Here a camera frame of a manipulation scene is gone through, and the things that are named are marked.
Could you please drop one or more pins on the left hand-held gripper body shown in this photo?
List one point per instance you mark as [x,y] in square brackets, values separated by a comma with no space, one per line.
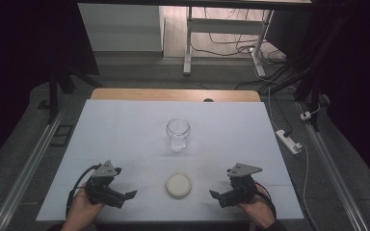
[101,187]

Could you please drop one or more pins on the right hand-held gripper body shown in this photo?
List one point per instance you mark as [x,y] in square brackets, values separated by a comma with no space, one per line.
[241,189]

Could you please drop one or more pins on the cream round jar lid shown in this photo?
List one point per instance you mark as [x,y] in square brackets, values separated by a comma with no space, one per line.
[178,185]

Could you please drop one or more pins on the clear glass jar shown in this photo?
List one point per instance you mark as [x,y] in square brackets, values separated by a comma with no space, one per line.
[178,134]

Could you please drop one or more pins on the person's right hand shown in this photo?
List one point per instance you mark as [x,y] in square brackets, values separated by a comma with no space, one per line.
[258,210]

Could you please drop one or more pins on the person's left hand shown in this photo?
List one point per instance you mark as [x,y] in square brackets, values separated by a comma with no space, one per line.
[82,210]

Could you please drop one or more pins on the white power strip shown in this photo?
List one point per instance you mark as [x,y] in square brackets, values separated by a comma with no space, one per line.
[288,141]

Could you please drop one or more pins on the white board table cover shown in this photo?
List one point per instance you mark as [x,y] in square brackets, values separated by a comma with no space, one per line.
[173,112]

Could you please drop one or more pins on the small white adapter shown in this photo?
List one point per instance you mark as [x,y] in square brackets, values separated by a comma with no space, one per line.
[305,115]

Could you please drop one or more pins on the wooden table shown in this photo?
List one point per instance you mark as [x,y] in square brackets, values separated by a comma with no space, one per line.
[160,95]

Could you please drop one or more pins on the dark curtain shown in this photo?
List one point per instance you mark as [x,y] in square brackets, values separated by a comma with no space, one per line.
[359,80]
[19,64]

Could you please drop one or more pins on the black rectangular floor frame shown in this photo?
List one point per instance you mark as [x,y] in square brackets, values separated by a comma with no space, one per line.
[62,135]

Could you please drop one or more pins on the aluminium floor rail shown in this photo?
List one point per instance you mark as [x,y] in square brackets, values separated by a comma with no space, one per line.
[25,173]
[330,166]

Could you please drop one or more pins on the white desk frame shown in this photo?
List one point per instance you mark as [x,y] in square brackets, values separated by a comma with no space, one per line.
[224,26]

